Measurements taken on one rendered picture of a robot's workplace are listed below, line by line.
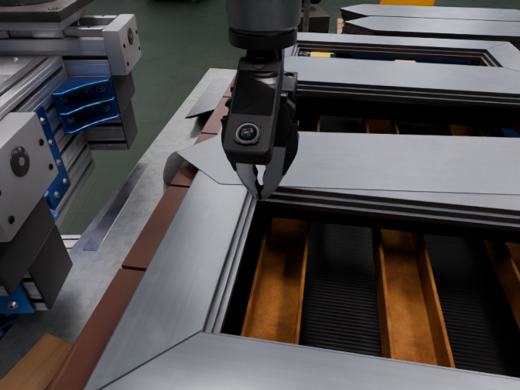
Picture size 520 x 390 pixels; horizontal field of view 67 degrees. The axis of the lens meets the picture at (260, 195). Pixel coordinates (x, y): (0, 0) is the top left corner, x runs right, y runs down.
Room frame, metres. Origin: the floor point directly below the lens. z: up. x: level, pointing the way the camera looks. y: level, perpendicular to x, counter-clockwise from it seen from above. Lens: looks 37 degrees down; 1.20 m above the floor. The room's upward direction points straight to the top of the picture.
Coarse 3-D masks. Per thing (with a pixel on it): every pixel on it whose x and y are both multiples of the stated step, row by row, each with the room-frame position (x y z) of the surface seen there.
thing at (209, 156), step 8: (216, 136) 0.65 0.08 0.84; (200, 144) 0.62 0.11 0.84; (208, 144) 0.62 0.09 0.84; (216, 144) 0.62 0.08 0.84; (200, 152) 0.59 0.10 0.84; (208, 152) 0.59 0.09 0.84; (216, 152) 0.59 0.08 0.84; (192, 160) 0.56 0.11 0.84; (200, 160) 0.56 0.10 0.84; (208, 160) 0.56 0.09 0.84; (216, 160) 0.56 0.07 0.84; (224, 160) 0.56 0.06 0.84; (200, 168) 0.54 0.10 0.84; (208, 168) 0.54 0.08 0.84; (216, 168) 0.54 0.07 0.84; (216, 176) 0.51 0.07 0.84
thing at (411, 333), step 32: (384, 128) 0.99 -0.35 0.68; (384, 256) 0.50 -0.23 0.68; (416, 256) 0.49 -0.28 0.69; (384, 288) 0.39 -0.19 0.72; (416, 288) 0.43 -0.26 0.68; (384, 320) 0.34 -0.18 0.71; (416, 320) 0.36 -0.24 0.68; (384, 352) 0.30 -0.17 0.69; (416, 352) 0.31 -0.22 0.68; (448, 352) 0.28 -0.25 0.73
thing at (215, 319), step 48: (336, 48) 1.24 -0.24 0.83; (384, 48) 1.22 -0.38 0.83; (432, 48) 1.20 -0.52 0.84; (336, 96) 0.90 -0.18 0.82; (384, 96) 0.88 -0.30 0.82; (432, 96) 0.87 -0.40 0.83; (480, 96) 0.86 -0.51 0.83; (288, 192) 0.49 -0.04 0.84; (336, 192) 0.48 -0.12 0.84; (384, 192) 0.48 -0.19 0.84; (432, 192) 0.48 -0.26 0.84; (240, 240) 0.39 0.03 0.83; (240, 336) 0.24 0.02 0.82
